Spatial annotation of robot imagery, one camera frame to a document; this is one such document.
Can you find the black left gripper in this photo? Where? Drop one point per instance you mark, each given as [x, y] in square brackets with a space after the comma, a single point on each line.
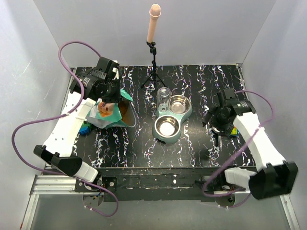
[117, 98]

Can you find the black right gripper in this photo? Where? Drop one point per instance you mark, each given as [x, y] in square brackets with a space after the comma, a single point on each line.
[227, 128]

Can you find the silver metal scoop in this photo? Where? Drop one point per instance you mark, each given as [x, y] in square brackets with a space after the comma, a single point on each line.
[218, 137]

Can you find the green pet food bag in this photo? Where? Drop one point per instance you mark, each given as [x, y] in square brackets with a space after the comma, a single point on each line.
[113, 114]

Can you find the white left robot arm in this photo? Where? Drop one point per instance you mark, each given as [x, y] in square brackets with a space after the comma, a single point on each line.
[57, 149]

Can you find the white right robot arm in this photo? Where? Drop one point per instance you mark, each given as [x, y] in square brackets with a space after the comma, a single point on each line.
[274, 175]

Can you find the teal double pet bowl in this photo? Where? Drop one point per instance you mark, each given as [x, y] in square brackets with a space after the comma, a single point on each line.
[172, 111]

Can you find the blue yellow small toy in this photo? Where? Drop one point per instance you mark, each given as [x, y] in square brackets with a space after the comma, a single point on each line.
[234, 133]

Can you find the green toy block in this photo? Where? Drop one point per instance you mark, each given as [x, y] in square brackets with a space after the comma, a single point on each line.
[86, 124]

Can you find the blue toy block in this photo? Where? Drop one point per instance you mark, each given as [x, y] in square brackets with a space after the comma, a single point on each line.
[85, 130]

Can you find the black tripod stand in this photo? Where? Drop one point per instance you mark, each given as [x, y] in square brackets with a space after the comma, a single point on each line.
[153, 75]

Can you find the beige microphone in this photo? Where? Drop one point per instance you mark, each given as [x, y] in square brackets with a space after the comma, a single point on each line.
[154, 12]

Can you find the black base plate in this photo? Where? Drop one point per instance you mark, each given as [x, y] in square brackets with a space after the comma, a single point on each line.
[153, 184]

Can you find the aluminium rail frame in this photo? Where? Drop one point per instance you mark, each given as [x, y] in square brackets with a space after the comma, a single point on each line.
[54, 204]

